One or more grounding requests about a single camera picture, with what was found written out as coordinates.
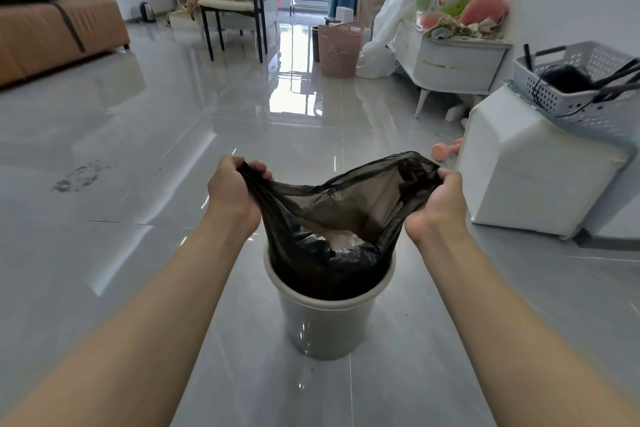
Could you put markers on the person's right hand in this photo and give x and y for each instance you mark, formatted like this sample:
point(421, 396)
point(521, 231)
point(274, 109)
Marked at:
point(440, 206)

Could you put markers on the pink dumbbell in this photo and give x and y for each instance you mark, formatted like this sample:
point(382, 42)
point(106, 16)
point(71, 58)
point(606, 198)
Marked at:
point(445, 150)

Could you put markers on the black frame chair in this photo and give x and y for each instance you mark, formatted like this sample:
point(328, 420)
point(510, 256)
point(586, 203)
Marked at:
point(240, 11)

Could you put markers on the white small box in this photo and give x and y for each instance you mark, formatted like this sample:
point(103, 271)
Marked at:
point(343, 15)

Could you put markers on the person's right fingers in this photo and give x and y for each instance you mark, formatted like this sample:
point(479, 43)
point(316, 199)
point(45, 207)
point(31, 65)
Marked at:
point(447, 176)

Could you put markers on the white cabinet with legs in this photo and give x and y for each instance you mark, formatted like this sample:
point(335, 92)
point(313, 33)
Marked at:
point(445, 61)

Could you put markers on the clear plastic cover sheet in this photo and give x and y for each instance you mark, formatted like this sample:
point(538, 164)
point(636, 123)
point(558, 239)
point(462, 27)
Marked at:
point(415, 1)

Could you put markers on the pink plush toy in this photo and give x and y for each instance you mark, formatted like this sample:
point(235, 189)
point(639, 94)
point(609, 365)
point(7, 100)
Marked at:
point(482, 9)

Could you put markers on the person's left fingers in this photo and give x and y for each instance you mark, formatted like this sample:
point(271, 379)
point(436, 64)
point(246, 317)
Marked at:
point(257, 171)

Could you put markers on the person's left forearm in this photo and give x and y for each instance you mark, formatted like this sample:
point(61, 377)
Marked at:
point(125, 326)

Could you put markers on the white plastic trash bin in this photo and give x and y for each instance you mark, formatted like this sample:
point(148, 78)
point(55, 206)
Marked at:
point(325, 321)

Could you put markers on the black plastic garbage bag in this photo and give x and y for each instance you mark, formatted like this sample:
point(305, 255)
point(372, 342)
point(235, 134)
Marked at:
point(340, 236)

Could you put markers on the person's right forearm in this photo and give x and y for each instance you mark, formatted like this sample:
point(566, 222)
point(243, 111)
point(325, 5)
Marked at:
point(520, 331)

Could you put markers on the patterned crumpled cloth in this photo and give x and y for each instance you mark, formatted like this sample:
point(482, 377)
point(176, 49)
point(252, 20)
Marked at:
point(455, 29)

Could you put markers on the brown leather sofa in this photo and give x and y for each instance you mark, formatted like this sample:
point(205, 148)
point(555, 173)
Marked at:
point(45, 26)

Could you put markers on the person's left hand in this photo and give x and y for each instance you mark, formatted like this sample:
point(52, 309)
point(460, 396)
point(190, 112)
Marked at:
point(231, 191)

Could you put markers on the grey perforated plastic basket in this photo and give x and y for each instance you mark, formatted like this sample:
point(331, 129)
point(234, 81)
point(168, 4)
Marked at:
point(580, 86)

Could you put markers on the pink laundry basket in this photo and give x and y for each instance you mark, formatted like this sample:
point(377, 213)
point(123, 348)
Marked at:
point(341, 49)

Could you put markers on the white overturned storage box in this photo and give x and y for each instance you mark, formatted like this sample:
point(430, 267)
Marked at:
point(535, 176)

